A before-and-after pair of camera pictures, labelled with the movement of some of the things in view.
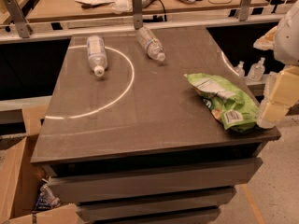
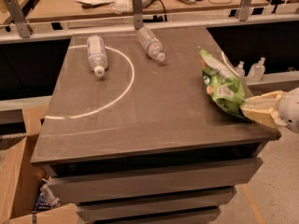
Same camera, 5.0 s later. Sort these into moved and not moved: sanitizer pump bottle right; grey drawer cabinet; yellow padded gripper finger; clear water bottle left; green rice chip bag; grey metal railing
Moved: green rice chip bag; yellow padded gripper finger
Not moved: grey metal railing; sanitizer pump bottle right; grey drawer cabinet; clear water bottle left
